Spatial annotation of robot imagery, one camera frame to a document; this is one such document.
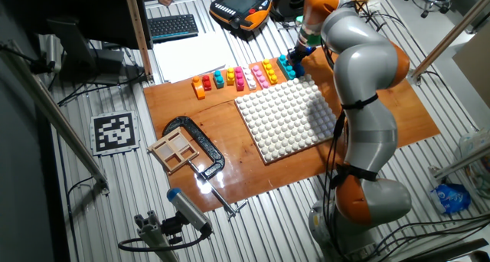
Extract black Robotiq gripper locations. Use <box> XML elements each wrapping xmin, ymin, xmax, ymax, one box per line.
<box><xmin>287</xmin><ymin>43</ymin><xmax>317</xmax><ymax>68</ymax></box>

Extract teal four-stud block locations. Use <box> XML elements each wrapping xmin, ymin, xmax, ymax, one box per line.
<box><xmin>276</xmin><ymin>54</ymin><xmax>297</xmax><ymax>81</ymax></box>

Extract yellow flat four-stud block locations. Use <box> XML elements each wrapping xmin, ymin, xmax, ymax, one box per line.
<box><xmin>261</xmin><ymin>58</ymin><xmax>279</xmax><ymax>86</ymax></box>

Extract pink flat four-stud block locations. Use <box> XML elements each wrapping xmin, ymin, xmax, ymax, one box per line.
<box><xmin>251</xmin><ymin>64</ymin><xmax>270</xmax><ymax>90</ymax></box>

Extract white flat four-stud block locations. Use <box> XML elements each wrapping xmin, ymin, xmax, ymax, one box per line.
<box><xmin>242</xmin><ymin>65</ymin><xmax>258</xmax><ymax>91</ymax></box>

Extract white studded baseplate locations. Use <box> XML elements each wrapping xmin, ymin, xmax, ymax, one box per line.
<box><xmin>234</xmin><ymin>74</ymin><xmax>338</xmax><ymax>165</ymax></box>

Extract magenta three-stud block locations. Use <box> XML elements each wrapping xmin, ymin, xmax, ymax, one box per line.
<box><xmin>234</xmin><ymin>66</ymin><xmax>246</xmax><ymax>92</ymax></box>

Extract black filament spool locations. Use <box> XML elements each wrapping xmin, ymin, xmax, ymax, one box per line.
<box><xmin>270</xmin><ymin>0</ymin><xmax>312</xmax><ymax>22</ymax></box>

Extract teal two-stud block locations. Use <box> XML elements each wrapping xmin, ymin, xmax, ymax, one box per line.
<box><xmin>213</xmin><ymin>70</ymin><xmax>226</xmax><ymax>90</ymax></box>

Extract orange black teach pendant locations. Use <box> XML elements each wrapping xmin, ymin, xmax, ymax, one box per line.
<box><xmin>209</xmin><ymin>0</ymin><xmax>273</xmax><ymax>32</ymax></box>

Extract orange sloped one-stud block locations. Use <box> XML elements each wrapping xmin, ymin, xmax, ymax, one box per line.
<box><xmin>191</xmin><ymin>76</ymin><xmax>207</xmax><ymax>100</ymax></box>

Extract varnished wooden board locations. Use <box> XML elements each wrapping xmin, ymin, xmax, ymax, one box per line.
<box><xmin>143</xmin><ymin>47</ymin><xmax>441</xmax><ymax>213</ymax></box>

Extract stack of white papers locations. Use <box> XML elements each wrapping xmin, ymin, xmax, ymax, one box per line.
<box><xmin>152</xmin><ymin>31</ymin><xmax>238</xmax><ymax>84</ymax></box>

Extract black metal C-clamp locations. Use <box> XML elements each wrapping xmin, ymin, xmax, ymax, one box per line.
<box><xmin>162</xmin><ymin>115</ymin><xmax>249</xmax><ymax>221</ymax></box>

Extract black computer keyboard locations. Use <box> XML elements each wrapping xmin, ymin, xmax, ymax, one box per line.
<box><xmin>147</xmin><ymin>13</ymin><xmax>200</xmax><ymax>44</ymax></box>

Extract brown cardboard sheet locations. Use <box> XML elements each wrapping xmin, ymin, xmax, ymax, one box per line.
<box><xmin>452</xmin><ymin>31</ymin><xmax>490</xmax><ymax>110</ymax></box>

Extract short aluminium extrusion bar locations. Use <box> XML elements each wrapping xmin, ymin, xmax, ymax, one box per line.
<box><xmin>428</xmin><ymin>142</ymin><xmax>490</xmax><ymax>181</ymax></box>

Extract black white fiducial marker plate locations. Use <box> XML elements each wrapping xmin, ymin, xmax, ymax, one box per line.
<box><xmin>89</xmin><ymin>110</ymin><xmax>141</xmax><ymax>157</ymax></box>

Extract clear plastic bag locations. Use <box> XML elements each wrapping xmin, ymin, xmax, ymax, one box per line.
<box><xmin>459</xmin><ymin>129</ymin><xmax>490</xmax><ymax>200</ymax></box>

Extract blue plastic bag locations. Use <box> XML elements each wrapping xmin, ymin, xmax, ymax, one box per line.
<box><xmin>430</xmin><ymin>183</ymin><xmax>472</xmax><ymax>215</ymax></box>

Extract black computer monitor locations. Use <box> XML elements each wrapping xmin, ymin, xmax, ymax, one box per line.
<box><xmin>7</xmin><ymin>0</ymin><xmax>153</xmax><ymax>51</ymax></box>

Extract black monitor stand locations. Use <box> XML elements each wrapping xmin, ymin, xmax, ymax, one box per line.
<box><xmin>46</xmin><ymin>18</ymin><xmax>126</xmax><ymax>85</ymax></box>

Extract green gripper mount adapter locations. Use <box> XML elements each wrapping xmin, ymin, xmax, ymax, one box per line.
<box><xmin>298</xmin><ymin>24</ymin><xmax>322</xmax><ymax>47</ymax></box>

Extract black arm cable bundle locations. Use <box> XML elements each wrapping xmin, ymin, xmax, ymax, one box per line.
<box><xmin>321</xmin><ymin>0</ymin><xmax>384</xmax><ymax>262</ymax></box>

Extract small wooden window frame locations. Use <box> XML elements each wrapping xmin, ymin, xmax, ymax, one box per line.
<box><xmin>148</xmin><ymin>126</ymin><xmax>200</xmax><ymax>175</ymax></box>

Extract slanted wooden frame beam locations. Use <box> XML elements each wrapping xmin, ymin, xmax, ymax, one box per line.
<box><xmin>407</xmin><ymin>0</ymin><xmax>490</xmax><ymax>85</ymax></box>

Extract upright wooden post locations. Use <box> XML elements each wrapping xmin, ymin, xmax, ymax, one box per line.
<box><xmin>122</xmin><ymin>0</ymin><xmax>155</xmax><ymax>83</ymax></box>

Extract grey camera with blue end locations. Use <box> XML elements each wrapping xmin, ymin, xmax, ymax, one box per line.
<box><xmin>166</xmin><ymin>188</ymin><xmax>214</xmax><ymax>236</ymax></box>

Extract black floor cables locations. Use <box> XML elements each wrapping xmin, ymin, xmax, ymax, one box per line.
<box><xmin>367</xmin><ymin>211</ymin><xmax>490</xmax><ymax>262</ymax></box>

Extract aluminium extrusion camera post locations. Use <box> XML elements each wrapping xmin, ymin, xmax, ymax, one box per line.
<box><xmin>133</xmin><ymin>211</ymin><xmax>181</xmax><ymax>262</ymax></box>

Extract black camera cable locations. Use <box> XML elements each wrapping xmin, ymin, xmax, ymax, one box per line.
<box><xmin>117</xmin><ymin>231</ymin><xmax>211</xmax><ymax>252</ymax></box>

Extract long aluminium frame beam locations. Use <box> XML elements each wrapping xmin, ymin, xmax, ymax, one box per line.
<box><xmin>0</xmin><ymin>39</ymin><xmax>110</xmax><ymax>196</ymax></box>

